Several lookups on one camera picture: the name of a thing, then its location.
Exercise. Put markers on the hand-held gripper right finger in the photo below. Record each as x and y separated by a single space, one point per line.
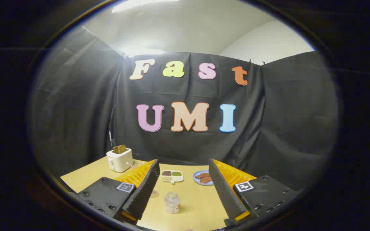
223 192

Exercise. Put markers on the brown bread slice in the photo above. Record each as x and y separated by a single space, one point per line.
119 149

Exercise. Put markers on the clear juice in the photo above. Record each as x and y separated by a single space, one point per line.
172 208

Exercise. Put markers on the brown meat slice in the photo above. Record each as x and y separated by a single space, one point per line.
202 175
206 180

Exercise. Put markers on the white toaster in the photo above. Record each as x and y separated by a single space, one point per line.
119 160

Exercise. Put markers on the wooden table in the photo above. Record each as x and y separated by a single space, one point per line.
198 205

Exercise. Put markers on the blue plate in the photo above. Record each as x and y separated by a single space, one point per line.
196 180

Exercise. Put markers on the white divided snack dish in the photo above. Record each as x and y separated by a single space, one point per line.
172 176

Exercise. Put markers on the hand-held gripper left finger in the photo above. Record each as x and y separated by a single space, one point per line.
146 189

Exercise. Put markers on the pink straw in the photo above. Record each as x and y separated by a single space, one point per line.
130 165

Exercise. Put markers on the clear plastic juice bottle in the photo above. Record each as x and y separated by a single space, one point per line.
172 203

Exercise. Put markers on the round cork coaster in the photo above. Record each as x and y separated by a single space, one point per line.
154 194

